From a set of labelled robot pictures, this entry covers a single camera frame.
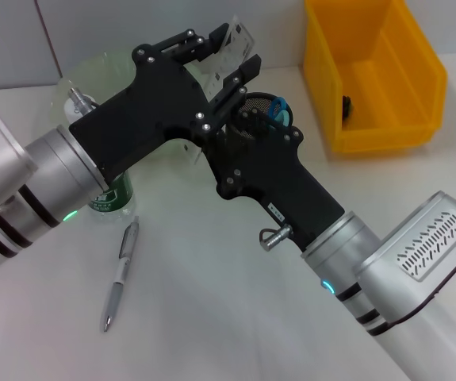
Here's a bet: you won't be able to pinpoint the grey right gripper cable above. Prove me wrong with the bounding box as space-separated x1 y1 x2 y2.
257 226 278 244

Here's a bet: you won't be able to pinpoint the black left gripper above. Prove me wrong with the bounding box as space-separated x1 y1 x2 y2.
68 22 263 183

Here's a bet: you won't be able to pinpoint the black mesh pen holder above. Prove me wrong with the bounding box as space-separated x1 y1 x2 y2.
227 91 294 138

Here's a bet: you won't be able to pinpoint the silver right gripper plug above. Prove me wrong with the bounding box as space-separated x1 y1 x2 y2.
261 224 293 252

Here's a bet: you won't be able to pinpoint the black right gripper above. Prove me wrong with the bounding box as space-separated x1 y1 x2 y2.
206 110 347 252

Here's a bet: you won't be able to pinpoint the silver ballpoint pen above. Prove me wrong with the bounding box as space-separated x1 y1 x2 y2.
99 216 140 333

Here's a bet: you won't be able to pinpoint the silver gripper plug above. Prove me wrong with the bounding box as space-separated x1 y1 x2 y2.
67 87 98 115
261 224 293 252

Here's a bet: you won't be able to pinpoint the blue plastic scissors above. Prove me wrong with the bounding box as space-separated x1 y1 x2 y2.
268 96 292 127

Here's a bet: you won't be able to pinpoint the translucent green plastic bowl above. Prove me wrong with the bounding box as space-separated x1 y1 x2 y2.
51 49 213 160

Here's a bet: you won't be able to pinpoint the clear plastic ruler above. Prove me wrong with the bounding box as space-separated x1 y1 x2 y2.
183 14 257 166

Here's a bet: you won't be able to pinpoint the clear green-label water bottle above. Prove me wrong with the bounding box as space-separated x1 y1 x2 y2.
63 94 136 224

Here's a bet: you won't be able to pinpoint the yellow plastic storage bin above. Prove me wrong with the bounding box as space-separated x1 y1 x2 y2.
302 0 449 154

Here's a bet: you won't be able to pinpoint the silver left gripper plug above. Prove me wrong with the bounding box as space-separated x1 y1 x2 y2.
67 87 98 115

